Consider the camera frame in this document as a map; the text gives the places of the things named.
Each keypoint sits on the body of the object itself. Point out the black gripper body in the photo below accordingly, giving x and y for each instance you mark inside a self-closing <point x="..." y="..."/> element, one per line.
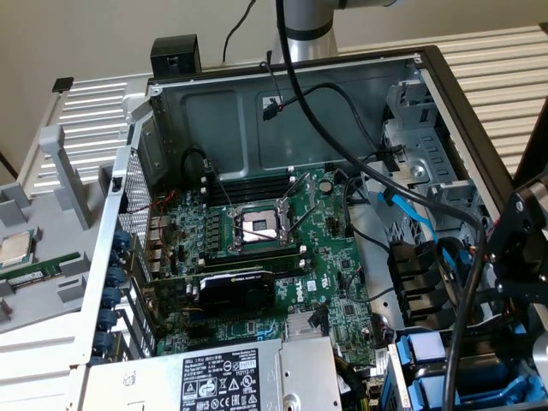
<point x="540" y="321"/>

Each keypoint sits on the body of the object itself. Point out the hard disk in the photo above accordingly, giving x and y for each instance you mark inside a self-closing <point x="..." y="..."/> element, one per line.
<point x="484" y="372"/>

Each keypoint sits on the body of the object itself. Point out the silver metal drive cage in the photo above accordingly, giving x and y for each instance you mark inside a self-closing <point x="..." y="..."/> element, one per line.
<point x="428" y="145"/>

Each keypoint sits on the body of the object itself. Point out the round coin battery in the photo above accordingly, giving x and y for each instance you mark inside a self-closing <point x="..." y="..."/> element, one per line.
<point x="326" y="186"/>

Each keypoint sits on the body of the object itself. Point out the green motherboard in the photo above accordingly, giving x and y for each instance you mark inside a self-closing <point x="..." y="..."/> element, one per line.
<point x="317" y="222"/>

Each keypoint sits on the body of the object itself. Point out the metal socket cover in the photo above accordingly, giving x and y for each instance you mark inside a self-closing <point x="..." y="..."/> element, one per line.
<point x="309" y="188"/>

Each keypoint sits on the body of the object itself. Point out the thin metal locking lever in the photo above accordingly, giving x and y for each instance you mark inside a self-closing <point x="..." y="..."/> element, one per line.
<point x="223" y="190"/>
<point x="301" y="220"/>

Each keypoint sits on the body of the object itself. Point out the silver finned heatsink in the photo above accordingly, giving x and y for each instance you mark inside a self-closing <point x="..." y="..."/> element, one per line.
<point x="299" y="325"/>

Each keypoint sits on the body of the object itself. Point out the CPU socket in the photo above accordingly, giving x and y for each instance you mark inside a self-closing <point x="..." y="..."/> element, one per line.
<point x="257" y="224"/>

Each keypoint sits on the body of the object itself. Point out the black RAM slot bank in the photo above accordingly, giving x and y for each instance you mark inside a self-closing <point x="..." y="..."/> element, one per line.
<point x="257" y="259"/>
<point x="252" y="188"/>

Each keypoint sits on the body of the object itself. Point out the silver power supply unit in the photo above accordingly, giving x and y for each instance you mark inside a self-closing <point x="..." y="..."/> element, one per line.
<point x="265" y="377"/>

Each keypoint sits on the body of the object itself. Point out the black graphics card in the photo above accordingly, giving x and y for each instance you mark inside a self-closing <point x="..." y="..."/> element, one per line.
<point x="235" y="291"/>

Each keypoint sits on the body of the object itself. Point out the open PC case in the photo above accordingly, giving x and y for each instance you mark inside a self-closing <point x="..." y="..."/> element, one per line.
<point x="214" y="128"/>

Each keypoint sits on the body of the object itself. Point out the blue expansion slot latch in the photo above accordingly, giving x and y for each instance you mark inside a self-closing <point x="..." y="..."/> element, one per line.
<point x="111" y="298"/>
<point x="123" y="238"/>
<point x="115" y="277"/>
<point x="107" y="319"/>
<point x="103" y="341"/>
<point x="116" y="258"/>

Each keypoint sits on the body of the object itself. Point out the grey parts rack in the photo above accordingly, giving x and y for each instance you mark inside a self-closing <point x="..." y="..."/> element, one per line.
<point x="64" y="257"/>

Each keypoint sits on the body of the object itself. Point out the green RAM stick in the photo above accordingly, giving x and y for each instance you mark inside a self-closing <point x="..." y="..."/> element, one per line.
<point x="43" y="267"/>

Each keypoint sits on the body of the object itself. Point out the silver CPU chip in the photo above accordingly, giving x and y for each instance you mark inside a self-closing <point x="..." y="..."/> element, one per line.
<point x="15" y="248"/>

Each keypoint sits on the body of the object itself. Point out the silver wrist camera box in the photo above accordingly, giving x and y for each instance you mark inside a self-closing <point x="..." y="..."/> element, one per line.
<point x="541" y="353"/>

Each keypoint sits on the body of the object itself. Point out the black box mount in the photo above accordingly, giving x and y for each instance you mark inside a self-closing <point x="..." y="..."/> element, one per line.
<point x="175" y="55"/>

